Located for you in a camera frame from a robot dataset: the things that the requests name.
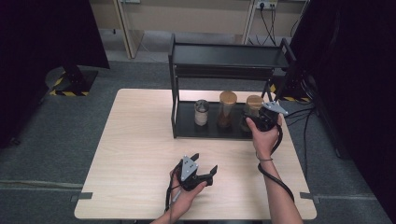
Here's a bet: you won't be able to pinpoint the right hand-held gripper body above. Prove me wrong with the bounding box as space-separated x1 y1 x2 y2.
251 101 290 133

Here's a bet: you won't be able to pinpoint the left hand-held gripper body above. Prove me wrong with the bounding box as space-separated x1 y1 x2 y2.
177 154 215 191

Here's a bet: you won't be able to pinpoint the green herb jar wooden lid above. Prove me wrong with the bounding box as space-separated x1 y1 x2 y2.
239 94 265 133

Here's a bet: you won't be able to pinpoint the brown spice jar wooden lid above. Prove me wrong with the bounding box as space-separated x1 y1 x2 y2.
217 90 238 129

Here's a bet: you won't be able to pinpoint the glass jar with metal lid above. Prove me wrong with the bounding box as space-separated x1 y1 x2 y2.
193 99 210 127

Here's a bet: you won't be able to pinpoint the black metal shelf rack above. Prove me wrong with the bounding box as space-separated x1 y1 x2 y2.
167 33 297 140

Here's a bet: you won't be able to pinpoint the person's right hand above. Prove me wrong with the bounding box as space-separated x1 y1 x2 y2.
246 114 283 161

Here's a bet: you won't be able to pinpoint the person's left hand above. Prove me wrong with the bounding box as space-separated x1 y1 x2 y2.
167 168 208 222

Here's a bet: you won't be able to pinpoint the black stand base striped tape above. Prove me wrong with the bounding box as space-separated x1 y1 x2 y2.
45 64 99 97
269 69 313 104

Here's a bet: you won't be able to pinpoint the thin wrist band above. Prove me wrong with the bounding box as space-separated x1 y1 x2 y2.
255 151 275 162

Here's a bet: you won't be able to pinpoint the grey tape piece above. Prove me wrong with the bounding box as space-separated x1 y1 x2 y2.
70 191 93 203
300 191 321 205

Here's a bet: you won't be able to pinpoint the black curtain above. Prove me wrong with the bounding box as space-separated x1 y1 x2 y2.
0 0 110 150
289 0 396 223

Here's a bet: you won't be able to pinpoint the white power socket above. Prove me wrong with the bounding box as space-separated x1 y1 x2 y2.
255 0 278 9

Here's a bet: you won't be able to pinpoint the left hand-held gripper cable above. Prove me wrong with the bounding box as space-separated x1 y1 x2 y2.
163 161 184 224

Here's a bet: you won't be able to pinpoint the hand-held gripper cable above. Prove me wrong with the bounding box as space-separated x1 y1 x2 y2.
257 124 295 203
163 161 184 224

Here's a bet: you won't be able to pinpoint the black floor cables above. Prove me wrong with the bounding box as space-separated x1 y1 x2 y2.
283 105 316 181

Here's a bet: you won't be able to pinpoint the right hand-held gripper cable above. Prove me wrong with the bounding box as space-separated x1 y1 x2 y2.
257 124 295 203

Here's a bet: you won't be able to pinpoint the black power cables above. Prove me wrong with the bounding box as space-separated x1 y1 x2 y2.
247 5 278 47

